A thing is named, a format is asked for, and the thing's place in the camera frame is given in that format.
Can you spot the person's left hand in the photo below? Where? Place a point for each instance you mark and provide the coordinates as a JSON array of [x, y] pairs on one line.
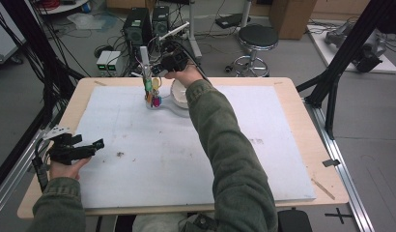
[[65, 169]]

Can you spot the white box with green display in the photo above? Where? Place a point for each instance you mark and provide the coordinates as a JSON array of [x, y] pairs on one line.
[[115, 60], [102, 59]]

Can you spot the person's legs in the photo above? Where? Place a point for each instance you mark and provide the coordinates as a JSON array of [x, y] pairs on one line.
[[160, 224]]

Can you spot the orange key tag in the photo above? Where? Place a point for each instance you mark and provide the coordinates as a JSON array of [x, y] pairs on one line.
[[150, 97]]

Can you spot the white egg-shaped bowl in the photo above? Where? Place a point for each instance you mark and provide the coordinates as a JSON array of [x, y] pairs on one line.
[[180, 93]]

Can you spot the black chair seat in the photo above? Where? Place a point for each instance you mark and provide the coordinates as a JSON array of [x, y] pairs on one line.
[[294, 221]]

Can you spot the person's right hand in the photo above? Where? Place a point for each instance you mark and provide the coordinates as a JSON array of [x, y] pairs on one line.
[[184, 76]]

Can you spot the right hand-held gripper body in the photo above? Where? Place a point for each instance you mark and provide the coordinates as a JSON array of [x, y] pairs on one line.
[[175, 59]]

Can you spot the white floor platform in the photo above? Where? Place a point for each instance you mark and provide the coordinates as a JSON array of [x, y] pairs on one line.
[[318, 45]]

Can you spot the black metal clip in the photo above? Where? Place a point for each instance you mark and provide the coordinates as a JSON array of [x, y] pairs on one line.
[[331, 162]]

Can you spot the aluminium rail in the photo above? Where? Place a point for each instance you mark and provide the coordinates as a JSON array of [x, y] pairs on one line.
[[15, 180], [341, 167]]

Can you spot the round white side table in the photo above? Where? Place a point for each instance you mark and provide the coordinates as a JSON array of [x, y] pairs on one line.
[[64, 7]]

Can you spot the yellow key tag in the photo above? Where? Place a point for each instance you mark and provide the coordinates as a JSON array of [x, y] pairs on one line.
[[156, 83]]

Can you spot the desk with white legs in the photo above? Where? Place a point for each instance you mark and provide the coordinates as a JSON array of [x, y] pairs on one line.
[[192, 32]]

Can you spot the black round stool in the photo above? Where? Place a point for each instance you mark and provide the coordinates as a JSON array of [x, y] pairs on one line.
[[257, 37]]

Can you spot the green key tag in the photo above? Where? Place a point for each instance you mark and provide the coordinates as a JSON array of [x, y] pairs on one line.
[[148, 85]]

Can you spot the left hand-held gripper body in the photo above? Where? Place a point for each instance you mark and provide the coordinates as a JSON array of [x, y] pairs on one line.
[[62, 150]]

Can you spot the black metal frame stand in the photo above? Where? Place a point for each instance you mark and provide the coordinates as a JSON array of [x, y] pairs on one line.
[[341, 58], [28, 35]]

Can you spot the black computer tower green sticker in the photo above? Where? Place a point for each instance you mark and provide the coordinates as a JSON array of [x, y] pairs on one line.
[[136, 25]]

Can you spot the grey machine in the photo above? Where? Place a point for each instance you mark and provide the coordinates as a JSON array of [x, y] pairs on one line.
[[370, 51]]

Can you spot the white key stand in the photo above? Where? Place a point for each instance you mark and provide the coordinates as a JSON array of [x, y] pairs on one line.
[[144, 61]]

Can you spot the flat black floor box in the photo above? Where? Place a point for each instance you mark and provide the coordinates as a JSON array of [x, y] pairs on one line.
[[230, 21]]

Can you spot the small cardboard box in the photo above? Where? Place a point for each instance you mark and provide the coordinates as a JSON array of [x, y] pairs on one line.
[[122, 3]]

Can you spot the white table mat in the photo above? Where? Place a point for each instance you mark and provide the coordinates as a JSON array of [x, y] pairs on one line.
[[154, 161]]

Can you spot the tall brown cardboard box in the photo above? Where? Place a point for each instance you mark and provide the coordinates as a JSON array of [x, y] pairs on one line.
[[292, 17]]

